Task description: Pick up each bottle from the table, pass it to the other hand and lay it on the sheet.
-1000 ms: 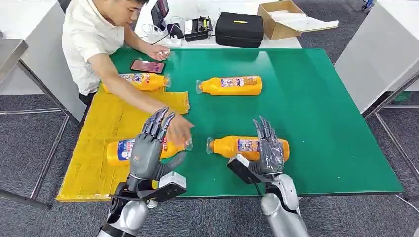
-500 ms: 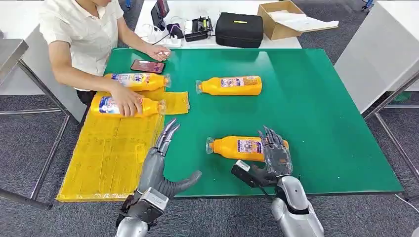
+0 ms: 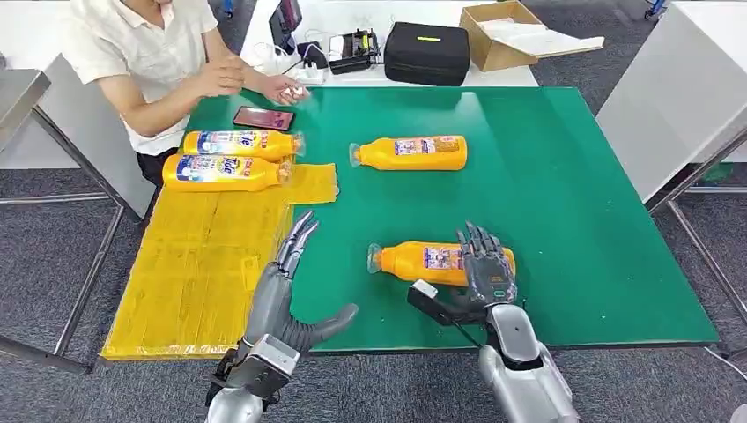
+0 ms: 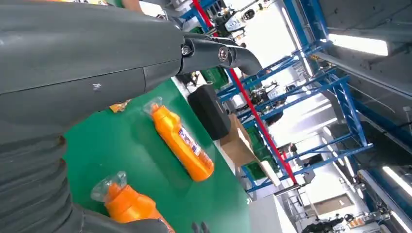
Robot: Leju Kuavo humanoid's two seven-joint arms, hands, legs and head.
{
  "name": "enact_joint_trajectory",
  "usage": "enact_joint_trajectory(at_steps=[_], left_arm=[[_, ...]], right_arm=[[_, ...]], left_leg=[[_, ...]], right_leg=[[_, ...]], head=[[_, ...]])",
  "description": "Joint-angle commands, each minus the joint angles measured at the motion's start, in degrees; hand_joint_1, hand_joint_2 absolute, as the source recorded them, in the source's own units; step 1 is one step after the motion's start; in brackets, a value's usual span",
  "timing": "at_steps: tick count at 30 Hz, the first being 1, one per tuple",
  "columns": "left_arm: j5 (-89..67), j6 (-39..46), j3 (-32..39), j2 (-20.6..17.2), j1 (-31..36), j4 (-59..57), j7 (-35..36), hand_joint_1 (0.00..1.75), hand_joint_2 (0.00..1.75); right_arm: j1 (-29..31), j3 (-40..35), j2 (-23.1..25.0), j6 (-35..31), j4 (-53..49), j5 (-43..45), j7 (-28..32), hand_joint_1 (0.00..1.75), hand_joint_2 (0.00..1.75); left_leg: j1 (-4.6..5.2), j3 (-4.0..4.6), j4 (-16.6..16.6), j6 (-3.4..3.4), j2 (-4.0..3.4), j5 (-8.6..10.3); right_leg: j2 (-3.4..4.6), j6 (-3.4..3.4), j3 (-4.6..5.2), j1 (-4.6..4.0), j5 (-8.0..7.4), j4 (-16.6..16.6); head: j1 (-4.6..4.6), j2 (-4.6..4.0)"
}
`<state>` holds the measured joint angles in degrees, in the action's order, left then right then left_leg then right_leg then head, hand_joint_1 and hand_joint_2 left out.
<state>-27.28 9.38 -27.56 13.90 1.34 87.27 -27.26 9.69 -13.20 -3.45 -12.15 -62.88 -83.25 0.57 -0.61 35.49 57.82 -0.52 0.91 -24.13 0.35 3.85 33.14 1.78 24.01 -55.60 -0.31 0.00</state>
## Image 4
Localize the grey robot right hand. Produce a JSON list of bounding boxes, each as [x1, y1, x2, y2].
[[191, 222, 210, 233]]

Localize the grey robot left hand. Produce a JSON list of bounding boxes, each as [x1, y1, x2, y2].
[[0, 0, 263, 233]]

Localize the orange drink bottle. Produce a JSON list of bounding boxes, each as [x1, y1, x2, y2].
[[143, 97, 215, 183], [90, 171, 176, 233]]

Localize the person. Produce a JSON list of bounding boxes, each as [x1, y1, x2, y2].
[[106, 0, 144, 14]]

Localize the grey table with metal legs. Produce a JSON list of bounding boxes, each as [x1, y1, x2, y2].
[[248, 193, 298, 233]]

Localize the yellow sheet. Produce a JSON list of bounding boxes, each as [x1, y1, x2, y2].
[[109, 100, 131, 113]]

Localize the cardboard box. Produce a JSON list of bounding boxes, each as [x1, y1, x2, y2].
[[220, 114, 281, 187]]

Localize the green crate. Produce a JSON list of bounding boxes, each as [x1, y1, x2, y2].
[[243, 125, 281, 181], [201, 67, 230, 91]]

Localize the green table mat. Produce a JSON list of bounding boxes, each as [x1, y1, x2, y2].
[[63, 79, 252, 233]]

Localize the black carrying case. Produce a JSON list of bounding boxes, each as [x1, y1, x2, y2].
[[188, 84, 232, 141]]

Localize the red pole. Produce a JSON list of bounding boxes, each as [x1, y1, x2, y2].
[[192, 0, 298, 185]]

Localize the blue metal rack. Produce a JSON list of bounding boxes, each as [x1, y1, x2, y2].
[[180, 0, 374, 194]]

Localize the ceiling light strip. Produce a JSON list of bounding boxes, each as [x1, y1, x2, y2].
[[381, 166, 412, 199], [328, 33, 389, 57]]

